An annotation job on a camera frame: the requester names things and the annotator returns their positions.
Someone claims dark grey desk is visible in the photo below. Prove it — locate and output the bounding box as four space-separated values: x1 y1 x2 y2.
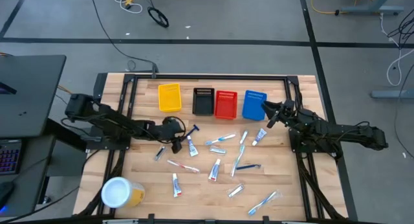
0 135 56 218

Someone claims clear plastic bag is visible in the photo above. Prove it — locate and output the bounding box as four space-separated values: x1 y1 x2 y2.
227 183 246 199

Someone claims black computer mouse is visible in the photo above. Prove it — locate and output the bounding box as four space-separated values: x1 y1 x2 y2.
0 181 16 210

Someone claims long black floor cable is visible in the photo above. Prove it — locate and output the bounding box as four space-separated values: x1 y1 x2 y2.
89 0 160 80

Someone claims backlit black keyboard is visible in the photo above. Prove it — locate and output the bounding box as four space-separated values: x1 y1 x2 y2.
0 139 23 176

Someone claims blue white toothbrush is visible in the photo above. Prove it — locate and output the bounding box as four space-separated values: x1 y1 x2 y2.
247 190 281 217
205 133 237 146
230 144 246 178

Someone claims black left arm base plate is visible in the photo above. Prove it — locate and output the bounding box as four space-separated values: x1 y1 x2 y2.
85 125 133 151

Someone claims coiled black cable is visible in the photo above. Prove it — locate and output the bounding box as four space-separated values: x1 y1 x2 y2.
147 6 170 28

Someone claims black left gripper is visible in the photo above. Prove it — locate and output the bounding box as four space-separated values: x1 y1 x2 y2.
154 116 187 155

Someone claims grey desk leg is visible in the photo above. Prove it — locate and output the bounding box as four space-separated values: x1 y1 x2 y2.
339 0 405 16

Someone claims white floor cable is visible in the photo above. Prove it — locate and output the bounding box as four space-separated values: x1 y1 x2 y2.
378 13 414 87

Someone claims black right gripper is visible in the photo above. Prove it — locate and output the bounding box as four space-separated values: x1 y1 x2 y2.
261 99 297 129

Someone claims white yellow wipes canister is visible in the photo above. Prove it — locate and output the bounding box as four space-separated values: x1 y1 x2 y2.
100 176 146 209

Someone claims red plastic basket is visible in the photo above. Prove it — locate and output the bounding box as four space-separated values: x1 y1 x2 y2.
213 90 239 120

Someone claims white cable bundle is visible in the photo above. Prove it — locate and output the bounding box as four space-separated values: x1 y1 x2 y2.
109 0 144 14

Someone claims blue plastic basket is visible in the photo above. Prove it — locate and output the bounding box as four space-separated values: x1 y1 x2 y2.
241 89 268 122

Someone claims black plastic basket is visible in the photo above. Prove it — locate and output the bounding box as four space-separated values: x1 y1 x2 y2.
192 87 215 117

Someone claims grey desk foot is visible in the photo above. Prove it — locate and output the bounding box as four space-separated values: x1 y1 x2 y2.
370 89 414 100

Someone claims yellow floor cable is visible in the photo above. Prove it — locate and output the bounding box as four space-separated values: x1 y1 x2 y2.
310 0 375 16

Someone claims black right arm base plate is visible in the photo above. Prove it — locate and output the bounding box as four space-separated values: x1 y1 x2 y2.
289 128 343 153

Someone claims black cable bundle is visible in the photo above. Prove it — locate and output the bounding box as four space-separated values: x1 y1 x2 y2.
386 6 414 50

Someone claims red white toothbrush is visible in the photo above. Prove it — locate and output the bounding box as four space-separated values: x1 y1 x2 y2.
166 159 201 174

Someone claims yellow plastic basket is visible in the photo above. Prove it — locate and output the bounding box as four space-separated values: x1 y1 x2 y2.
157 83 182 113

